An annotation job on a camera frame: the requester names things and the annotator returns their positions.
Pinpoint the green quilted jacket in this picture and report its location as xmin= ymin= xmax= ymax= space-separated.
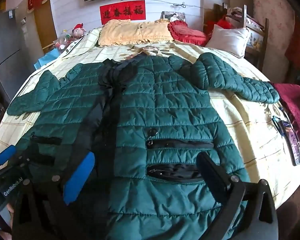
xmin=7 ymin=52 xmax=280 ymax=240

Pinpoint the colourful packets pile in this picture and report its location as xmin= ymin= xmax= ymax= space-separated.
xmin=54 ymin=30 xmax=75 ymax=53

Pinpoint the red ruffled cushion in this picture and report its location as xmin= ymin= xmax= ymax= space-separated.
xmin=167 ymin=20 xmax=208 ymax=47

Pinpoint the wooden door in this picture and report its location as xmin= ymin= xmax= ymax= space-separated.
xmin=34 ymin=0 xmax=57 ymax=53

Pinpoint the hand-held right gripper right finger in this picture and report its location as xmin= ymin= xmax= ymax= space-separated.
xmin=196 ymin=151 xmax=278 ymax=240

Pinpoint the cream checked bed sheet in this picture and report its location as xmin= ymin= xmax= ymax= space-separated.
xmin=0 ymin=26 xmax=300 ymax=205

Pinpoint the dark red cloth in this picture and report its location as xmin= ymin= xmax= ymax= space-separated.
xmin=271 ymin=82 xmax=300 ymax=155

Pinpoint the wooden chair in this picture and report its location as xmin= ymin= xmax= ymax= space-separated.
xmin=242 ymin=4 xmax=269 ymax=70

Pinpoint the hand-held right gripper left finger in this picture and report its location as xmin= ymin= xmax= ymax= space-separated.
xmin=11 ymin=151 xmax=95 ymax=240

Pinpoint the yellow fringed pillow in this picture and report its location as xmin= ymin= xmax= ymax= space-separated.
xmin=97 ymin=19 xmax=174 ymax=47

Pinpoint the blue bag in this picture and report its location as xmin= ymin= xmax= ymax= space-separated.
xmin=34 ymin=47 xmax=60 ymax=69

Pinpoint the smartphone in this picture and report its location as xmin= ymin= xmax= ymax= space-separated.
xmin=277 ymin=120 xmax=300 ymax=167

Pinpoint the pink plush toy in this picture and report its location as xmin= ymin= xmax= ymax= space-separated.
xmin=71 ymin=23 xmax=87 ymax=39

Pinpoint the red hanging cloth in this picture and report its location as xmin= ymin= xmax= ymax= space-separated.
xmin=284 ymin=12 xmax=300 ymax=69

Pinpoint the grey refrigerator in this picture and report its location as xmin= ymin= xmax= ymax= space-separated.
xmin=0 ymin=9 xmax=44 ymax=103

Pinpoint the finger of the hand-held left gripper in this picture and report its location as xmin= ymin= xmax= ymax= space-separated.
xmin=0 ymin=145 xmax=32 ymax=180

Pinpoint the red wall banner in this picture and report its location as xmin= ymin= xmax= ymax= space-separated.
xmin=99 ymin=0 xmax=147 ymax=25

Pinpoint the framed photo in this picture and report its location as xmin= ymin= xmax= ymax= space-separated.
xmin=161 ymin=11 xmax=187 ymax=23

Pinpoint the black wall cable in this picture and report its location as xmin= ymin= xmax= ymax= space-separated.
xmin=110 ymin=0 xmax=200 ymax=8

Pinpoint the white pillow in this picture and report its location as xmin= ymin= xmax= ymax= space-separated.
xmin=205 ymin=24 xmax=250 ymax=58

